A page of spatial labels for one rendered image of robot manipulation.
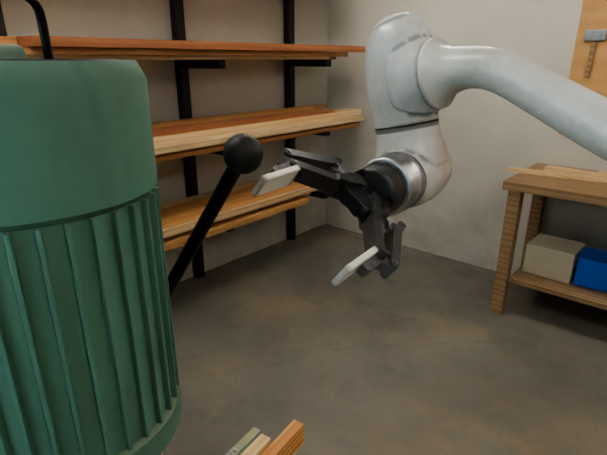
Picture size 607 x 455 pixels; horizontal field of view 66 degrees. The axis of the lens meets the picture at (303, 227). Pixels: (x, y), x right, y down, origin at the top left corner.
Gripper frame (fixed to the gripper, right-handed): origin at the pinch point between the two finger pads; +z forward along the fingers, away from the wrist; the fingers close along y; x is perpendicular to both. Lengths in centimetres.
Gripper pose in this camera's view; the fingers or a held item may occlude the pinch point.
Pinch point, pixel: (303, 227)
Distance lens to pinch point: 51.7
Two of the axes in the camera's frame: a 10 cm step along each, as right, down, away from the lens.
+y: -6.6, -7.2, 2.2
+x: 5.0, -6.4, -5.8
